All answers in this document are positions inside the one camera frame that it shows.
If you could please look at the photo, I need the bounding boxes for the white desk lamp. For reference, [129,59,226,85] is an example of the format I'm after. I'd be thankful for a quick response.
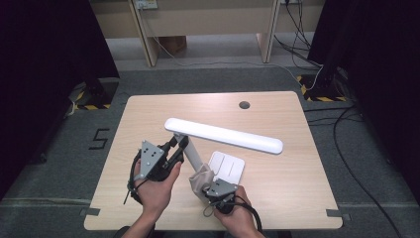
[163,117,284,186]

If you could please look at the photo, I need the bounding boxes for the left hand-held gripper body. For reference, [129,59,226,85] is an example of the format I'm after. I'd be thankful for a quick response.
[139,140,185,182]

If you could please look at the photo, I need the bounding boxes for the person's left hand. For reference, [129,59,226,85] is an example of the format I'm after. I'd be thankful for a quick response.
[133,160,183,216]

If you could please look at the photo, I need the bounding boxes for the beige wooden desk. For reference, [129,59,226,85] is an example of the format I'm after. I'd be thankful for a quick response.
[89,0,326,68]

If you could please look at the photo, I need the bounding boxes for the dark curtain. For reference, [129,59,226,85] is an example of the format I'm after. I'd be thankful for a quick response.
[0,0,121,199]
[308,0,420,199]

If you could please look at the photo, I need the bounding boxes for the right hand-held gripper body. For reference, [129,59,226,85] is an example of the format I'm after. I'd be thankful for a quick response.
[204,178,239,214]

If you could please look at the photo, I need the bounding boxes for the person's right hand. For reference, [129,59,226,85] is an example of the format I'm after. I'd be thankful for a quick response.
[213,185,263,234]

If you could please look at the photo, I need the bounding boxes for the brown cardboard box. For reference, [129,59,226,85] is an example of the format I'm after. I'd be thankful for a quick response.
[157,35,188,56]

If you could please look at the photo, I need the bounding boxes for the long black floor cable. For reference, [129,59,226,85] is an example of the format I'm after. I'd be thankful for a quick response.
[303,103,404,238]

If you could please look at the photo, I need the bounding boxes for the white power strip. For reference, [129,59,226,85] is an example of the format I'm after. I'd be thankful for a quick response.
[134,0,158,10]

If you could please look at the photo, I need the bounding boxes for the grey tape piece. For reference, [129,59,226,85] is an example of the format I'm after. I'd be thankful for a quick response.
[326,208,352,222]
[78,207,101,218]

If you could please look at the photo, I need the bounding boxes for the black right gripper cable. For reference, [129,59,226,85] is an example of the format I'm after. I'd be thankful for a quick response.
[201,194,264,234]

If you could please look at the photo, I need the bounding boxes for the black stand base striped tape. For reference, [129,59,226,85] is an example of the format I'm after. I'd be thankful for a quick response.
[295,73,348,103]
[67,77,121,117]

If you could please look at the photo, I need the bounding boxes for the white floor cable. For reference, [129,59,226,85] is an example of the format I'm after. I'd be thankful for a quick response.
[140,8,324,93]

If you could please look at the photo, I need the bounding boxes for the bundle of black hanging cables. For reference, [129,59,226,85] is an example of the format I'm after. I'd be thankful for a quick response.
[273,0,323,67]

